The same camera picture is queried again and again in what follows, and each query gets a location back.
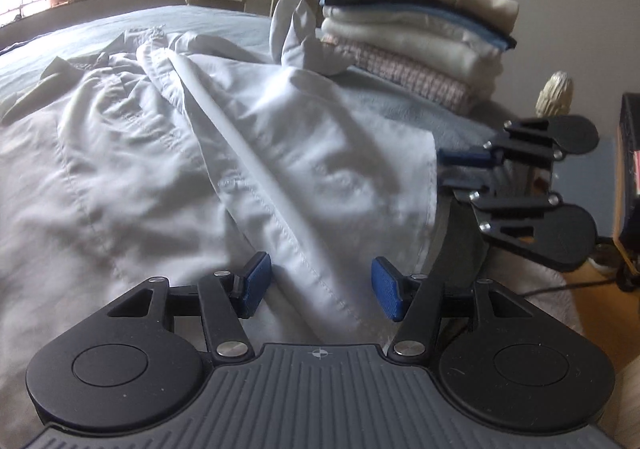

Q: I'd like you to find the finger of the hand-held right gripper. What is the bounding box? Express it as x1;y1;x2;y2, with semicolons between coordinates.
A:
440;185;561;255
436;119;568;168

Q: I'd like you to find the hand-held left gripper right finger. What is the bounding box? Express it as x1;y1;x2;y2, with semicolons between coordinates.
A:
371;256;536;365

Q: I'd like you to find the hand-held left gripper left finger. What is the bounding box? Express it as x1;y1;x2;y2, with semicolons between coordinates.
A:
107;251;273;362

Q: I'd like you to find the white shirt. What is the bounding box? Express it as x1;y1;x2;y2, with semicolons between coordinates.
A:
0;0;441;345

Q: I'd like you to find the stack of folded clothes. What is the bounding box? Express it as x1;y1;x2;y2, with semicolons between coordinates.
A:
320;0;521;112

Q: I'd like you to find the dark cabinet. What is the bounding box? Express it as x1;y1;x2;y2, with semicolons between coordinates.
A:
612;93;640;275

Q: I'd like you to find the grey bed blanket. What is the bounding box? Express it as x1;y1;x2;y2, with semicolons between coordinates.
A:
0;4;506;190

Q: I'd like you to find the black cable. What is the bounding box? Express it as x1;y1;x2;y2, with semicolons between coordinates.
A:
517;274;623;300

